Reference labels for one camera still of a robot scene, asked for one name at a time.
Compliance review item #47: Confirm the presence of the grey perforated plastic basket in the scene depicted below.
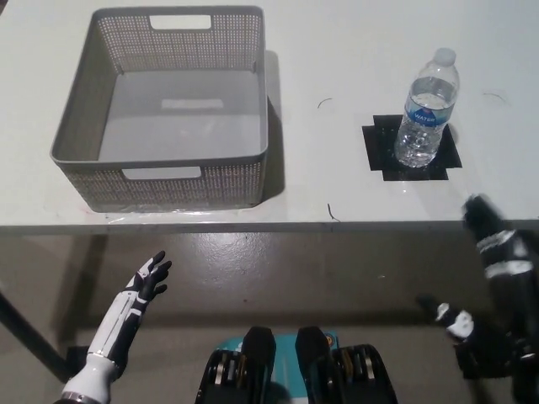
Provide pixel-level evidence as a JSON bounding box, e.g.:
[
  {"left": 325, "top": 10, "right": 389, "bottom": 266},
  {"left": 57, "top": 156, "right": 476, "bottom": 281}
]
[{"left": 50, "top": 4, "right": 270, "bottom": 214}]

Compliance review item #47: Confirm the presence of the black metal table leg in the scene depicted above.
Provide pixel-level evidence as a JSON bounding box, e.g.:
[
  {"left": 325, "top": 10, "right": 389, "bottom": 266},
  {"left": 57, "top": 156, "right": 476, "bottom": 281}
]
[{"left": 0, "top": 289, "right": 72, "bottom": 382}]

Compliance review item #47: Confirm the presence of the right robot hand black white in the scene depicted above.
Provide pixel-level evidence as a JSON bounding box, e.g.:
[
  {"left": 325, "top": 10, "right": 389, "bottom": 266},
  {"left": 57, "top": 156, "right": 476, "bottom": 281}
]
[{"left": 415, "top": 193, "right": 539, "bottom": 380}]

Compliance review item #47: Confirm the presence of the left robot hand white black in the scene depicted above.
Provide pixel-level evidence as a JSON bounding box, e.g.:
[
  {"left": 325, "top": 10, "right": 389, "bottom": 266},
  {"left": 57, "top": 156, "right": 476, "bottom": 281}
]
[{"left": 61, "top": 251, "right": 173, "bottom": 397}]

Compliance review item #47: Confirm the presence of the black tape patch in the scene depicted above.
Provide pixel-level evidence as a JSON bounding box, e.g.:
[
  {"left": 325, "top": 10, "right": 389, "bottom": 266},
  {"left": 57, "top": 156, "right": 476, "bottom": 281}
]
[{"left": 361, "top": 113, "right": 463, "bottom": 183}]

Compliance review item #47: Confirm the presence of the clear plastic water bottle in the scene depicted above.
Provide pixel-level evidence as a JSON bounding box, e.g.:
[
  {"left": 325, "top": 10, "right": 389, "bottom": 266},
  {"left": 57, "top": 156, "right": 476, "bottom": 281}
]
[{"left": 393, "top": 47, "right": 460, "bottom": 168}]

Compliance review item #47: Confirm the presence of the clear tape strip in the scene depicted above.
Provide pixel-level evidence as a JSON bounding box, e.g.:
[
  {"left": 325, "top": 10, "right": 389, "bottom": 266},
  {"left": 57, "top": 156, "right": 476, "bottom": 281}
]
[{"left": 83, "top": 205, "right": 258, "bottom": 225}]

